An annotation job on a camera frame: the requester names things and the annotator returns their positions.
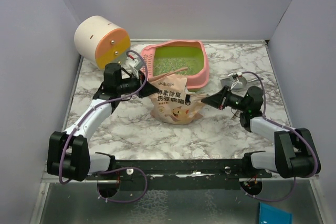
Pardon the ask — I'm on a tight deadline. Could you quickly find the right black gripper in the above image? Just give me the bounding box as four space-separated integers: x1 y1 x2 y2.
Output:
202 85 249 112

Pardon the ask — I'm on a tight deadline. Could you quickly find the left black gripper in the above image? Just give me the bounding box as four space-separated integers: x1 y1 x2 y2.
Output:
117 70 159 98

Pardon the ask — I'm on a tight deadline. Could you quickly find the orange cat litter bag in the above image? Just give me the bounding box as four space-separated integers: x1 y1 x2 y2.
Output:
148 67 207 125

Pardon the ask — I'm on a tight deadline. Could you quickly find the grey metal litter scoop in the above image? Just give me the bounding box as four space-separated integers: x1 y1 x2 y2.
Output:
220 76 247 90

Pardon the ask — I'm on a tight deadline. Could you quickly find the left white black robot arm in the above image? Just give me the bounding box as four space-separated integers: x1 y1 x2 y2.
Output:
47 63 159 183

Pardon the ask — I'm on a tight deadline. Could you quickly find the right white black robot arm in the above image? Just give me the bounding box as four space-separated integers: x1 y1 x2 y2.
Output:
202 86 321 178

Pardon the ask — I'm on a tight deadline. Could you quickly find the pink and green litter box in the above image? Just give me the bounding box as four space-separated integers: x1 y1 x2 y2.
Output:
141 40 209 91

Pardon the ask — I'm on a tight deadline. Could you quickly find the cream cylindrical cat house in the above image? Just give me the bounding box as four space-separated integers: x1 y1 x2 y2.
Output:
74 16 131 69

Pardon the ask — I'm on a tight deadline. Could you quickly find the blue plastic object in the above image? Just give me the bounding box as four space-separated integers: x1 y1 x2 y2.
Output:
259 203 292 224

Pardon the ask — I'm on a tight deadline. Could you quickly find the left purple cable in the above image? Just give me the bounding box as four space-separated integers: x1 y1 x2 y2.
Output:
58 50 148 185

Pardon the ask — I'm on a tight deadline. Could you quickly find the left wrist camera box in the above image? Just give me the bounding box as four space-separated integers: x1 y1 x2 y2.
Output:
128 58 143 76

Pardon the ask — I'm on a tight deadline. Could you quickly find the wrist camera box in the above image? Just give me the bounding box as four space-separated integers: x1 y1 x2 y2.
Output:
128 58 143 76
228 72 243 90

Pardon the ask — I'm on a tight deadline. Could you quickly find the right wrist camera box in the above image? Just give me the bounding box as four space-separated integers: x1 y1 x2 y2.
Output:
228 72 243 90

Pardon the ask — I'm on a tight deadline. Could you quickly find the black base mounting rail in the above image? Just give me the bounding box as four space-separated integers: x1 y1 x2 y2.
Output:
86 158 271 190

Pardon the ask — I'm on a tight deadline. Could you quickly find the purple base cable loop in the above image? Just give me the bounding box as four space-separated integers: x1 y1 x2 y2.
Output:
96 167 148 204

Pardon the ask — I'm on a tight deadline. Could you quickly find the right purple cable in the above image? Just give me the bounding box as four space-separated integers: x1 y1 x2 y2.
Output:
237 71 322 203

